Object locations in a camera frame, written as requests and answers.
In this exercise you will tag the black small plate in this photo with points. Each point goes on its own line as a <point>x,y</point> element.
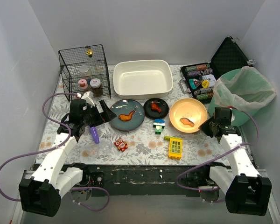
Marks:
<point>154,114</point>

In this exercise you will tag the fried chicken wing toy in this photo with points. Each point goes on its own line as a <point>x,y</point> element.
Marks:
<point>126,117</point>

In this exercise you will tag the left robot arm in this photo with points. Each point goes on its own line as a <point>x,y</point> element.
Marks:
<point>53,163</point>

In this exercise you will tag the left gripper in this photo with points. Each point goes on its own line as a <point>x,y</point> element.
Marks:
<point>97,115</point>

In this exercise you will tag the black poker chip case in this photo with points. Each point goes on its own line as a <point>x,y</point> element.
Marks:
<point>228,57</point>

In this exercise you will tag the glass bottle gold stopper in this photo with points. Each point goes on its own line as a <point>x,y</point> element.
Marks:
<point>91,58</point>

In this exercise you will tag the brown spice jar white lid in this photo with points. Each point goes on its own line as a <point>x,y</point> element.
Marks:
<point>96,87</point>

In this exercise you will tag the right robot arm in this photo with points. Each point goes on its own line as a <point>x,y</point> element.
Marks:
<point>246,191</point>

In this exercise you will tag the red drumstick toy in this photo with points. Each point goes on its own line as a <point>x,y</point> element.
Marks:
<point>155,107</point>

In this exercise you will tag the yellow window toy block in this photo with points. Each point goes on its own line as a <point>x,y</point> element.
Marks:
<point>175,147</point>

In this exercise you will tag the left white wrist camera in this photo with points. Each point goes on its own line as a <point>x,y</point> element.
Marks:
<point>87,96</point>

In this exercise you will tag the white rectangular basin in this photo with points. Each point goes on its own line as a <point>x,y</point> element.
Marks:
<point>142,79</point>

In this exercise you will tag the red owl toy block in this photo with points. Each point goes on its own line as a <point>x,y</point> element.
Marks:
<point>121,144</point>

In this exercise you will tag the pink lid spice jar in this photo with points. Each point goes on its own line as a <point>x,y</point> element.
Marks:
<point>83,84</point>

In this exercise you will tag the yellow bear plate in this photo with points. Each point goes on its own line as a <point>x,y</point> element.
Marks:
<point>189,108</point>

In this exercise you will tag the salmon slice toy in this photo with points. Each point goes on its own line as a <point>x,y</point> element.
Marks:
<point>186,121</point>

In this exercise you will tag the clear bin liner bag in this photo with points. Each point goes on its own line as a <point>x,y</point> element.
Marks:
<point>247,88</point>

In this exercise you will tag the green blue toy block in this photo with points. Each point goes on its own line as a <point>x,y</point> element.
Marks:
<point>159,125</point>

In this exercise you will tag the green trash bin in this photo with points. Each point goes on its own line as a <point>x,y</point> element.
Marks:
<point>247,98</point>

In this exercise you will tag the blue ceramic plate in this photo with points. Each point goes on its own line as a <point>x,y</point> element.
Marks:
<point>125,106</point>

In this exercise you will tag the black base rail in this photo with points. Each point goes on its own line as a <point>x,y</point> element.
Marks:
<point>121,180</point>

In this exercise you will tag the silver lid spice jar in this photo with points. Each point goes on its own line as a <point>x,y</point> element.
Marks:
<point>85,72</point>

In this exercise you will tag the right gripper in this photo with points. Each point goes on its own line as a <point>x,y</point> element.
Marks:
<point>206,127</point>

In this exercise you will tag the black wire rack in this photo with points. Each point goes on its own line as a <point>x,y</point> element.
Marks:
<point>71,59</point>

